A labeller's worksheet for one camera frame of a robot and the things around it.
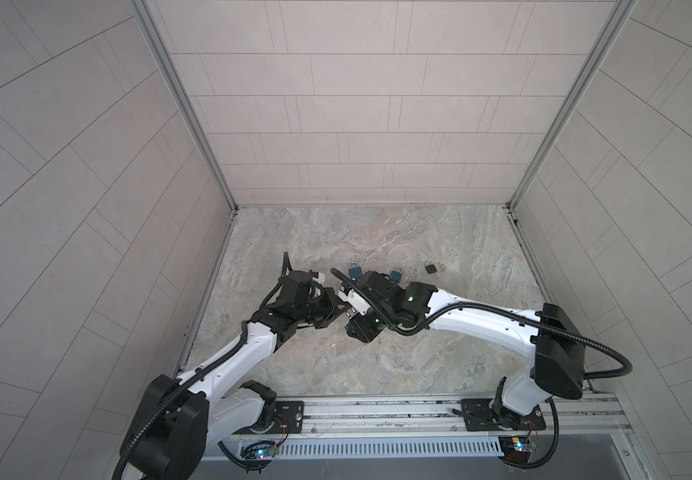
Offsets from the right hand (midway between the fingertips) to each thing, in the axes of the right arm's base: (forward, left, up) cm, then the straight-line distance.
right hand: (351, 333), depth 74 cm
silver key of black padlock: (+25, -31, -10) cm, 41 cm away
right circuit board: (-25, -37, -12) cm, 46 cm away
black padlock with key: (+25, -27, -10) cm, 38 cm away
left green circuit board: (-22, +22, -8) cm, 32 cm away
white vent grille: (-23, -16, -12) cm, 30 cm away
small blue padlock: (+22, -15, -9) cm, 28 cm away
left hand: (+7, -2, +2) cm, 8 cm away
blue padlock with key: (+25, -2, -11) cm, 27 cm away
